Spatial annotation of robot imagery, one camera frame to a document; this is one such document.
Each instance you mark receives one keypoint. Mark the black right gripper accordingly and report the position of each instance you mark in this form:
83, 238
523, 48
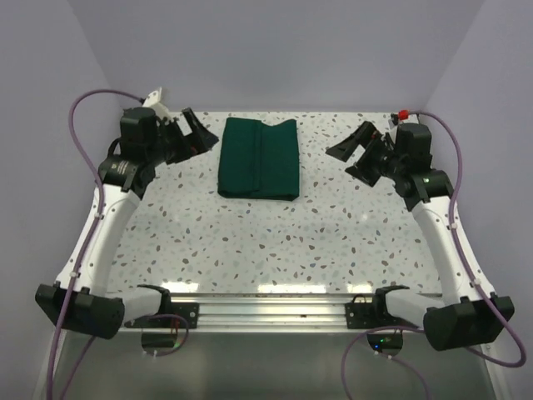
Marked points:
362, 136

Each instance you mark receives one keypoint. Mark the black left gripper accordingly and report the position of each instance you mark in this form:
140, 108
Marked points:
193, 144

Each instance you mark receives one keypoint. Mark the dark green surgical cloth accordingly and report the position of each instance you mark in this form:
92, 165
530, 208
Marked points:
259, 161

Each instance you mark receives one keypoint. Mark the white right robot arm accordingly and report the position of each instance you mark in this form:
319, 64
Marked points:
469, 312

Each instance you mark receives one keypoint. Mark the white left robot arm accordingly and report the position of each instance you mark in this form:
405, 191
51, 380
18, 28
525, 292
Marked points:
78, 299

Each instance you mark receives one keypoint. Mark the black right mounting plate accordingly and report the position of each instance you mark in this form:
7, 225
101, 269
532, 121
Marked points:
360, 313

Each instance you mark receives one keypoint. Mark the black mounting plate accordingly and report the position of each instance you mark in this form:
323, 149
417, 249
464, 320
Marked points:
360, 313
186, 310

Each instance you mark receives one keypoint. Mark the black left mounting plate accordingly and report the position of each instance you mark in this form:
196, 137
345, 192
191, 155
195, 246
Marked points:
186, 310

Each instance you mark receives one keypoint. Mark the red right cable connector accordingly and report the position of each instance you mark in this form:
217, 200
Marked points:
402, 115

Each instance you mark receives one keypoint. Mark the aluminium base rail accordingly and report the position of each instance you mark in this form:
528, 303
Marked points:
268, 313

